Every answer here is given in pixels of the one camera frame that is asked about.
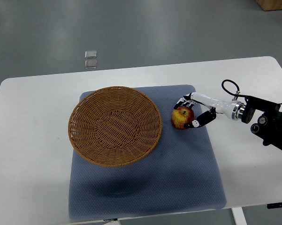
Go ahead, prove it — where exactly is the white table leg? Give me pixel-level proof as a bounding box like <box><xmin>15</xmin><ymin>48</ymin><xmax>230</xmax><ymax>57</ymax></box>
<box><xmin>231</xmin><ymin>207</ymin><xmax>247</xmax><ymax>225</ymax></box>

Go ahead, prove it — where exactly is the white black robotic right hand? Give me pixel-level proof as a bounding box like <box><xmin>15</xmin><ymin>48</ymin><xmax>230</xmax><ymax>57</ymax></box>
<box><xmin>174</xmin><ymin>92</ymin><xmax>245</xmax><ymax>129</ymax></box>

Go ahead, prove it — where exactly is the wooden box corner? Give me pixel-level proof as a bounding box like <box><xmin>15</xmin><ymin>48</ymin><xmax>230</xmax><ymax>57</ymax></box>
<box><xmin>255</xmin><ymin>0</ymin><xmax>282</xmax><ymax>11</ymax></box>

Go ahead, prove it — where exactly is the brown wicker basket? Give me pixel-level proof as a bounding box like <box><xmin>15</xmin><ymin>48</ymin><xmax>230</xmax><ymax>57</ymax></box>
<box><xmin>68</xmin><ymin>86</ymin><xmax>162</xmax><ymax>167</ymax></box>

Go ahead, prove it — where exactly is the blue grey fabric mat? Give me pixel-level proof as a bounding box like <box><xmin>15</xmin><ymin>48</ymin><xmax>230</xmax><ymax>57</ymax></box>
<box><xmin>69</xmin><ymin>85</ymin><xmax>227</xmax><ymax>220</ymax></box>

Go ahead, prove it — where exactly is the metal floor plate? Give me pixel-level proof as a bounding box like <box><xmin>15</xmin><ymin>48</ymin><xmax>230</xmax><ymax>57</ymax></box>
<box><xmin>84</xmin><ymin>50</ymin><xmax>97</xmax><ymax>59</ymax></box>
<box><xmin>84</xmin><ymin>60</ymin><xmax>97</xmax><ymax>69</ymax></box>

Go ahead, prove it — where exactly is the red yellow apple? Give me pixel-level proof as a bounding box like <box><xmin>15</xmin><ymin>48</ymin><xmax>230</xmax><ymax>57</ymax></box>
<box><xmin>171</xmin><ymin>106</ymin><xmax>195</xmax><ymax>129</ymax></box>

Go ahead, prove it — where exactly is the black table control panel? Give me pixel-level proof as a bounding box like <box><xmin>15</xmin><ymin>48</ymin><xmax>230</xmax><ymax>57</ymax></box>
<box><xmin>267</xmin><ymin>202</ymin><xmax>282</xmax><ymax>209</ymax></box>

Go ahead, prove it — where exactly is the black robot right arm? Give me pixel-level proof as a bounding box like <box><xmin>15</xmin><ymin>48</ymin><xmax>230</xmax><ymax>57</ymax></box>
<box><xmin>221</xmin><ymin>79</ymin><xmax>282</xmax><ymax>150</ymax></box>

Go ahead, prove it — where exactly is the lower metal floor plate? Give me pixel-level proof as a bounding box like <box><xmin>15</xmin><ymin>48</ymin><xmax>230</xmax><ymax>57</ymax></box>
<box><xmin>84</xmin><ymin>60</ymin><xmax>97</xmax><ymax>69</ymax></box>

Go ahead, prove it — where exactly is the upper metal floor plate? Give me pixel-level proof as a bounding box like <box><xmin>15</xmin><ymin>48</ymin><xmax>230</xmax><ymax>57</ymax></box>
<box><xmin>84</xmin><ymin>50</ymin><xmax>97</xmax><ymax>59</ymax></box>

